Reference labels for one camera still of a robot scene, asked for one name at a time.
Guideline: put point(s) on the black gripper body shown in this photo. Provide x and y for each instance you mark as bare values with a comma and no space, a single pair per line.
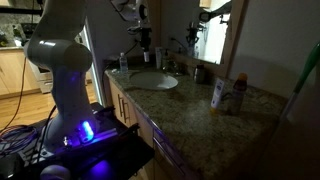
145,35

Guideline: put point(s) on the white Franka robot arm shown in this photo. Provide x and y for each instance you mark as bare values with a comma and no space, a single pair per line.
70,96

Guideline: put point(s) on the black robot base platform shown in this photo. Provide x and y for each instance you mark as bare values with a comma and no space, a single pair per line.
113,150

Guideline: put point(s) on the soap dispenser bottle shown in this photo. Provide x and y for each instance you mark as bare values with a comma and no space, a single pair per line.
166,61

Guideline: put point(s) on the clear plastic water bottle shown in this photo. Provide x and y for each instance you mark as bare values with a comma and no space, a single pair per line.
123,64

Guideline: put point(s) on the small white tube yellow cap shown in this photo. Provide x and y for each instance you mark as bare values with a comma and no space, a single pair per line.
217,95

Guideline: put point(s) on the dark spray bottle orange cap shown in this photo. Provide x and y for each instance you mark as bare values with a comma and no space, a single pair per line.
237,98

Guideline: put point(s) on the chrome faucet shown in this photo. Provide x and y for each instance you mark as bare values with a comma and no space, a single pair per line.
173,67

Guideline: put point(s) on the white oval sink basin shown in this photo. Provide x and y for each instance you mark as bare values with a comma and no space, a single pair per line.
153,81

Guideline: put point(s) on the wooden vanity cabinet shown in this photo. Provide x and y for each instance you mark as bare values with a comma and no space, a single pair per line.
115,96

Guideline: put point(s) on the dark metal cup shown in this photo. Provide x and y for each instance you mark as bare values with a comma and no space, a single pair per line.
199,74

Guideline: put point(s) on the white kitchen appliance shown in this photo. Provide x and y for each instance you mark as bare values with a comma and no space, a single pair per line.
41,81

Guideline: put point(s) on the light wood kitchen cabinets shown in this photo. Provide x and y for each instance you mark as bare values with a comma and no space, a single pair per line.
11,71

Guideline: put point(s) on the grey round dome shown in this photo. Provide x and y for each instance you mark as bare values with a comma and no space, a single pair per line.
55,172

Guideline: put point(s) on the white door frame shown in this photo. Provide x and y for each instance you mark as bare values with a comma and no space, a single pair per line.
91,66

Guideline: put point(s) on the wood framed wall mirror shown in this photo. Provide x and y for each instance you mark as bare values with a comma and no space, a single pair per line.
230,43

